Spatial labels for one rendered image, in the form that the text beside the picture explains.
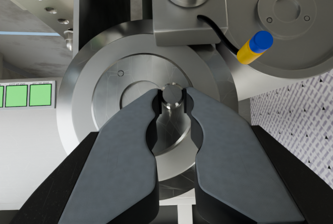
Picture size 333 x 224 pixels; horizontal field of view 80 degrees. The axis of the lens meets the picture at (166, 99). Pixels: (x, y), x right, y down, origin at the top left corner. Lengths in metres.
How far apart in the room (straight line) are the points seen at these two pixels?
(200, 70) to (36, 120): 0.49
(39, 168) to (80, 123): 0.43
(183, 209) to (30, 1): 0.54
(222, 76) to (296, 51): 0.07
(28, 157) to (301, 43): 0.58
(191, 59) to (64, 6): 0.36
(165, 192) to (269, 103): 0.24
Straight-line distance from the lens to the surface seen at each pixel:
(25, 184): 0.62
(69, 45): 0.57
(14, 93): 0.62
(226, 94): 0.17
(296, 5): 0.22
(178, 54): 0.16
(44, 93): 0.58
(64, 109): 0.18
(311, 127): 0.28
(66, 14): 0.50
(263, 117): 0.38
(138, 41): 0.17
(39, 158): 0.59
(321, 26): 0.22
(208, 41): 0.16
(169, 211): 0.61
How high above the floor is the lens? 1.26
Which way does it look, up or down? 7 degrees down
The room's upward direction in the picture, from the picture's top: 178 degrees clockwise
